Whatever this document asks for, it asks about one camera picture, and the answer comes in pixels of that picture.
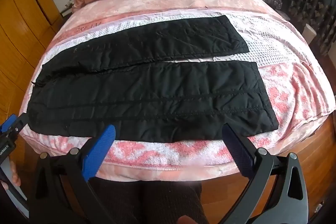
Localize person's legs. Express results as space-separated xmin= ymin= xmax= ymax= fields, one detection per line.
xmin=89 ymin=177 xmax=210 ymax=224

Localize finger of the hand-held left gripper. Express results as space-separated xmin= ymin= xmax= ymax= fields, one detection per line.
xmin=0 ymin=164 xmax=28 ymax=211
xmin=0 ymin=114 xmax=29 ymax=139

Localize small bedside table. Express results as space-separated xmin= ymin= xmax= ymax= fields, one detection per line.
xmin=60 ymin=6 xmax=73 ymax=19

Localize bed with pink sheet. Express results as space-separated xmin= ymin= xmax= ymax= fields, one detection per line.
xmin=18 ymin=0 xmax=336 ymax=182

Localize pink white patterned blanket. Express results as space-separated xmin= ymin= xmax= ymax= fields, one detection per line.
xmin=20 ymin=10 xmax=335 ymax=169

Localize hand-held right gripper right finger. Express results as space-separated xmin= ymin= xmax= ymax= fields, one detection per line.
xmin=218 ymin=124 xmax=310 ymax=224

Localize person's left hand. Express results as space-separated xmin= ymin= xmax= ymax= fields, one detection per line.
xmin=7 ymin=158 xmax=22 ymax=188

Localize white box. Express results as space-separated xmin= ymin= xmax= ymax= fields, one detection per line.
xmin=302 ymin=23 xmax=319 ymax=45

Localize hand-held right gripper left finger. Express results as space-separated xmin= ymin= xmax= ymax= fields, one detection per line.
xmin=28 ymin=124 xmax=117 ymax=224

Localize black quilted pants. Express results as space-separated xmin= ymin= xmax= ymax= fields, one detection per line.
xmin=26 ymin=14 xmax=279 ymax=142

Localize orange wooden wardrobe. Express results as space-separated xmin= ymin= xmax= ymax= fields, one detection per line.
xmin=0 ymin=0 xmax=65 ymax=119

